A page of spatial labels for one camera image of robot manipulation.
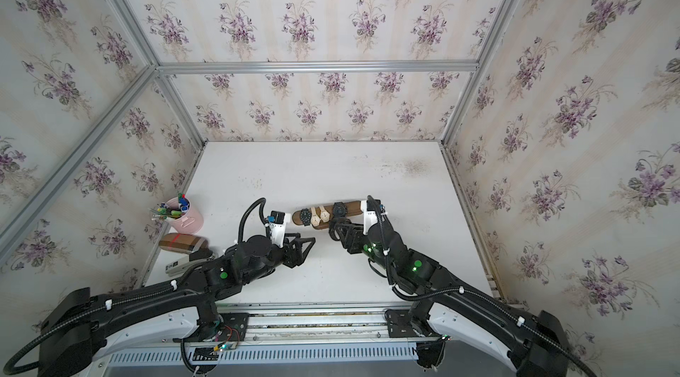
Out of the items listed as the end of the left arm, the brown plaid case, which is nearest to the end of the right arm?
the end of the left arm

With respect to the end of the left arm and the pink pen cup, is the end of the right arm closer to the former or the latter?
the end of the left arm

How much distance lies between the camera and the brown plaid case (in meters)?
0.86
